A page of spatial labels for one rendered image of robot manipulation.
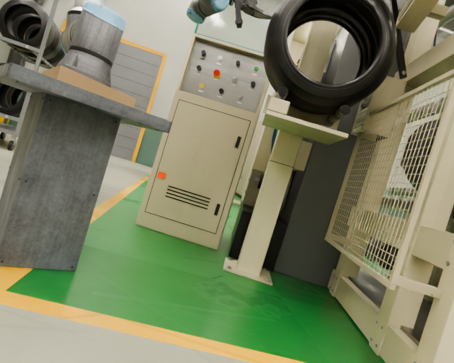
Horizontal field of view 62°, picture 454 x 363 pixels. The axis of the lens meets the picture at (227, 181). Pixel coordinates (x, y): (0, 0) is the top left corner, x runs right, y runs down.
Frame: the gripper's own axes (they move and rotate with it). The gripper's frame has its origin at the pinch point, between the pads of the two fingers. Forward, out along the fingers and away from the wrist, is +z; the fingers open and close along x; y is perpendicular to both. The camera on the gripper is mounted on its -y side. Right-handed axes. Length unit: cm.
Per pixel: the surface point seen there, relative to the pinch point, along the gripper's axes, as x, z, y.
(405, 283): -60, 77, -81
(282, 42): -12.0, 10.7, -12.4
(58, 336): -89, -5, -125
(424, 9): 3, 64, 33
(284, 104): -11.7, 22.5, -36.0
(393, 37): -11, 53, 9
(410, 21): 11, 62, 30
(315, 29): 25.2, 21.7, 14.7
